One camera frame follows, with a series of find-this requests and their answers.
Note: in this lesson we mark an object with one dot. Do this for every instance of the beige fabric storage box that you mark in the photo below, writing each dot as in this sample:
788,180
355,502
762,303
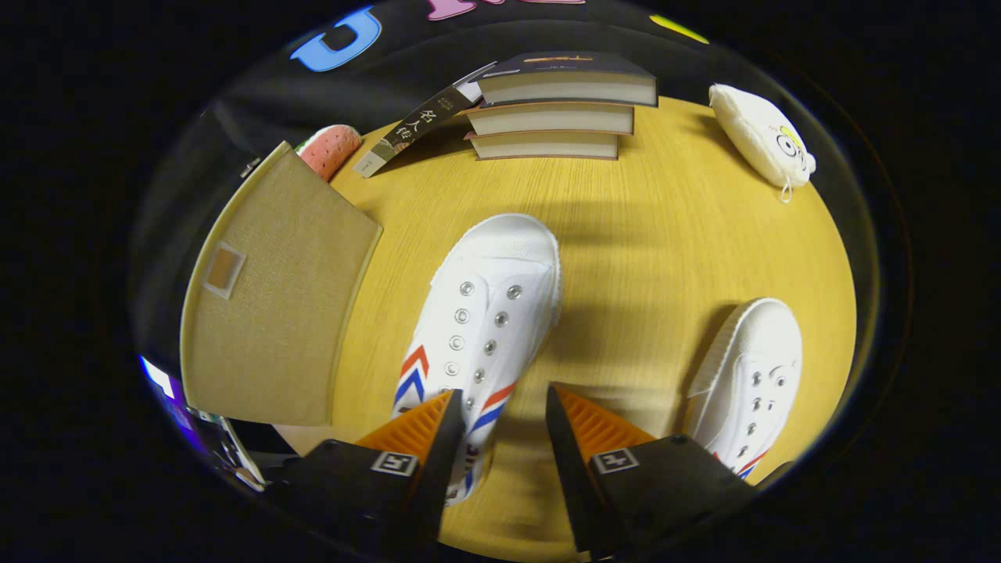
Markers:
289,313

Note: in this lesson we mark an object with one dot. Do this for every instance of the white portrait cover book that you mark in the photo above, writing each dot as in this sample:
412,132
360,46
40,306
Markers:
414,125

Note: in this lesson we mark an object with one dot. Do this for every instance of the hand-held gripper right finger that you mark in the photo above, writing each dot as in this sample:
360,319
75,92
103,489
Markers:
567,461

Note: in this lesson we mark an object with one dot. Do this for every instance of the black cover book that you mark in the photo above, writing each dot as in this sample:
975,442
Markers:
563,86

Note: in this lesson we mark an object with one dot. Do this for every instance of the brown cover book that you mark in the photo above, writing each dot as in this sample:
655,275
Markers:
547,119
543,145

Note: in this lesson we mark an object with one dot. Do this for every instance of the white canvas shoe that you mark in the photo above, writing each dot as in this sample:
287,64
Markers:
762,336
500,266

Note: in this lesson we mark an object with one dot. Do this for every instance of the silver cloth clip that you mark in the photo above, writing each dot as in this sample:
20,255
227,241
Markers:
250,166

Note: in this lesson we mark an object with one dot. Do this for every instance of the watermelon slice plush toy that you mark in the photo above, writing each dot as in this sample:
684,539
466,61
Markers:
332,148

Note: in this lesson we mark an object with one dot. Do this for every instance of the white plush pouch with eyes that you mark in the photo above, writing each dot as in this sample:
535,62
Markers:
758,133

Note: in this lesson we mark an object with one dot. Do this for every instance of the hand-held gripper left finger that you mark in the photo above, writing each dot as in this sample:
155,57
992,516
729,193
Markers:
442,461

